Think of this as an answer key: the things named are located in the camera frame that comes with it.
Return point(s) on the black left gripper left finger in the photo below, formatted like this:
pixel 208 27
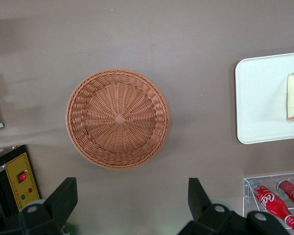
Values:
pixel 61 198

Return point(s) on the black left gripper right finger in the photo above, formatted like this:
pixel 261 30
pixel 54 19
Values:
pixel 199 198

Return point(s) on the round brown wicker basket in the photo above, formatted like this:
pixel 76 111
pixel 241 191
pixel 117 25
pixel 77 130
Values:
pixel 118 120

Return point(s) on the beige rectangular tray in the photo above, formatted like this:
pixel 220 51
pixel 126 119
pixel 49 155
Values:
pixel 259 102

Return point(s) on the clear acrylic bottle rack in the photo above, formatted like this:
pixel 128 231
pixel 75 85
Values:
pixel 247 193

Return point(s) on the black food warmer appliance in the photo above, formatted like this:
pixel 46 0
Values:
pixel 17 176

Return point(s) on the red cola bottle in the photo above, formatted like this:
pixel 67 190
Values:
pixel 270 202
pixel 292 193

